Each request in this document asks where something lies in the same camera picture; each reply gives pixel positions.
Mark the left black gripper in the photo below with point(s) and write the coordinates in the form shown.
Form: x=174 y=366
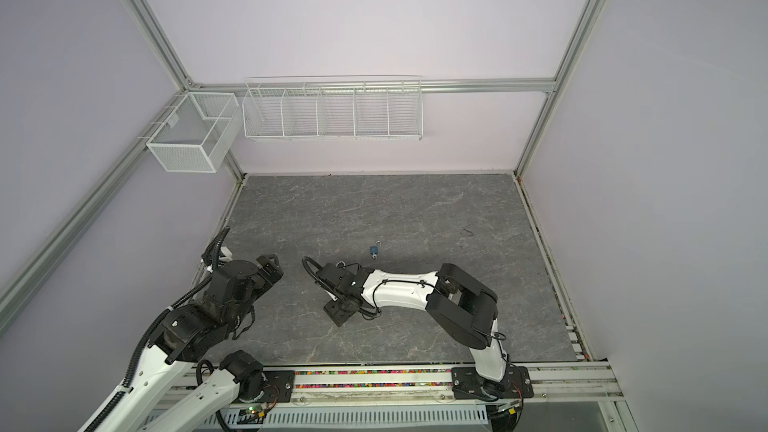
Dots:
x=274 y=270

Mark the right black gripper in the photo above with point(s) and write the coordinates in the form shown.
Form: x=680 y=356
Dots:
x=338 y=316

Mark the blue padlock larger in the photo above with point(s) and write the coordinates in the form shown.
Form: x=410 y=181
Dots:
x=374 y=250

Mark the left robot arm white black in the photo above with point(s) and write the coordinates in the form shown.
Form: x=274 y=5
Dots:
x=180 y=337

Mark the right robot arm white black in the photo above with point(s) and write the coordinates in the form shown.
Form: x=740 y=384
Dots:
x=465 y=308

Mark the white mesh box basket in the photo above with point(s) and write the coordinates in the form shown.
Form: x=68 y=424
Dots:
x=198 y=132

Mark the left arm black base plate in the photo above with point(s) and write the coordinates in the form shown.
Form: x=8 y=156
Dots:
x=271 y=386

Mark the white vented cable duct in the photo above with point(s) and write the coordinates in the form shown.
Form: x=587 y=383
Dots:
x=376 y=418

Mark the white wire divided basket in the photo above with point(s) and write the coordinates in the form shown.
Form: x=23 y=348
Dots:
x=343 y=107

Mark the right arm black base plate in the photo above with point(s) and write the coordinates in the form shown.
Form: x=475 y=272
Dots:
x=468 y=384

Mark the aluminium frame profiles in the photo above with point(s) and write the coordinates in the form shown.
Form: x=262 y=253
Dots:
x=36 y=271

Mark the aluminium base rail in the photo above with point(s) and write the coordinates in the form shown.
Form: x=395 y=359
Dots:
x=421 y=385

